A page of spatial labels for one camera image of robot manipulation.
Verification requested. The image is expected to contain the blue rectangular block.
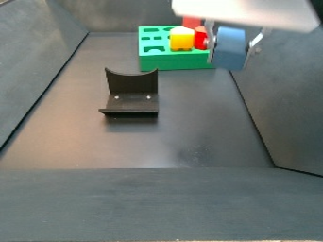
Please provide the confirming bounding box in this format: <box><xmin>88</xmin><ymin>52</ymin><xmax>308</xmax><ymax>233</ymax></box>
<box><xmin>212</xmin><ymin>26</ymin><xmax>245</xmax><ymax>71</ymax></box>

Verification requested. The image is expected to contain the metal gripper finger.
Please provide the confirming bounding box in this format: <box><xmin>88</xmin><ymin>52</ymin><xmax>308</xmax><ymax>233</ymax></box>
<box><xmin>244</xmin><ymin>27</ymin><xmax>272</xmax><ymax>62</ymax></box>
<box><xmin>204</xmin><ymin>19</ymin><xmax>217</xmax><ymax>62</ymax></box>

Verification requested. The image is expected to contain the black curved fixture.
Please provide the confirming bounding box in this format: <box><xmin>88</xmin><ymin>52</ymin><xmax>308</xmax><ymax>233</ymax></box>
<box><xmin>99</xmin><ymin>68</ymin><xmax>159</xmax><ymax>115</ymax></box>

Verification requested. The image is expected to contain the red hexagon block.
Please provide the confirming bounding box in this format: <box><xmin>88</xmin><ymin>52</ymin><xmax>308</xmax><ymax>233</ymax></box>
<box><xmin>193</xmin><ymin>26</ymin><xmax>207</xmax><ymax>50</ymax></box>

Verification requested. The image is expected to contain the dark red rounded block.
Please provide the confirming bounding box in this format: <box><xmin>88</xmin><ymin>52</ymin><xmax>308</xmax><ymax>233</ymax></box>
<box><xmin>181</xmin><ymin>16</ymin><xmax>201</xmax><ymax>29</ymax></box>

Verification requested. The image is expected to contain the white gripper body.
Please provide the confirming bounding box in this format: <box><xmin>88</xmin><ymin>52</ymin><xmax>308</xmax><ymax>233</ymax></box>
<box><xmin>172</xmin><ymin>0</ymin><xmax>320</xmax><ymax>33</ymax></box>

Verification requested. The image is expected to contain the yellow pentagon block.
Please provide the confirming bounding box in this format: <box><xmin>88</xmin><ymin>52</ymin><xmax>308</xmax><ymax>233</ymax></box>
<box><xmin>169</xmin><ymin>26</ymin><xmax>195</xmax><ymax>51</ymax></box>

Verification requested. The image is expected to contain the green shape sorter board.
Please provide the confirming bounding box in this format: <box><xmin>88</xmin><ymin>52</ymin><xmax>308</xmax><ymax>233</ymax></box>
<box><xmin>137</xmin><ymin>26</ymin><xmax>212</xmax><ymax>72</ymax></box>

